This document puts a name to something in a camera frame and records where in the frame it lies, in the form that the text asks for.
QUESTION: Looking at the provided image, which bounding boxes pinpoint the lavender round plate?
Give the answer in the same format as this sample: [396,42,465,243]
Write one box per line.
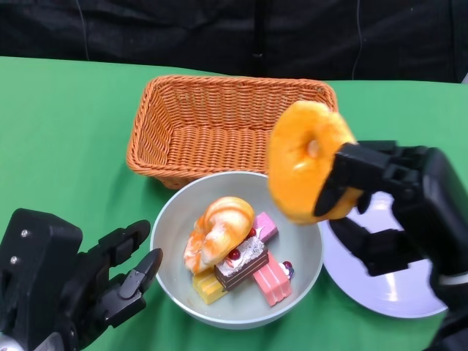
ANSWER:
[321,192,449,317]

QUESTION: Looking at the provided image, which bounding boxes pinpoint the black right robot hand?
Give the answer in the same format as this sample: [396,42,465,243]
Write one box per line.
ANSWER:
[314,140,468,279]

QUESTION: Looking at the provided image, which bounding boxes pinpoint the pale green bowl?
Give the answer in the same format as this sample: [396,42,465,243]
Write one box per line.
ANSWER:
[150,171,325,330]

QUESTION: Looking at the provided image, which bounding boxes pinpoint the orange white croissant bread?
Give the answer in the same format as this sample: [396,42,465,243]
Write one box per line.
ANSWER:
[182,196,255,276]

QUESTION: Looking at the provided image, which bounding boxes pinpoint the orange wicker basket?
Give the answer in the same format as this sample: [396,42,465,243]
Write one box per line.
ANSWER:
[126,75,339,190]

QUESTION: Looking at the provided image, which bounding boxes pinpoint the black left wrist camera housing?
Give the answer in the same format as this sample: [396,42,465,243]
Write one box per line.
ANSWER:
[0,208,84,326]

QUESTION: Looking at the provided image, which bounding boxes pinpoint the chocolate cake slice with cherry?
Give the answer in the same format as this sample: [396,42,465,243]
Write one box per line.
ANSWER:
[214,235,271,293]

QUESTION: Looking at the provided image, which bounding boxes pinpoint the magenta pink cake slice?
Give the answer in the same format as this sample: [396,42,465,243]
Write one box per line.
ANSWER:
[254,211,279,244]

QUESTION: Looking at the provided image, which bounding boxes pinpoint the salmon pink cake slice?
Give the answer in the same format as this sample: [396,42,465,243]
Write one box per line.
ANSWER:
[252,260,295,307]

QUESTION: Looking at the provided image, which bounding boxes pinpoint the yellow cake slice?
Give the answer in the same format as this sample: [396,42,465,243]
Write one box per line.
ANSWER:
[192,272,224,305]

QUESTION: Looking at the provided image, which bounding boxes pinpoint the black backdrop curtain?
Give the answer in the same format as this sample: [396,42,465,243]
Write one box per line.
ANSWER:
[0,0,468,84]

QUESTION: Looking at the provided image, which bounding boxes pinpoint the green tablecloth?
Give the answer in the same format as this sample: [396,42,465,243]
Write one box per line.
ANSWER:
[0,55,468,351]

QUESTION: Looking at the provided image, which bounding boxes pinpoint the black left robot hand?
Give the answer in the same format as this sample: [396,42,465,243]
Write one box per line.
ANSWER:
[36,220,164,351]

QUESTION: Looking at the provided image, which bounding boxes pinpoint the orange ring doughnut bread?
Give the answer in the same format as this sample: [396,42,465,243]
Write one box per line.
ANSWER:
[268,101,361,226]

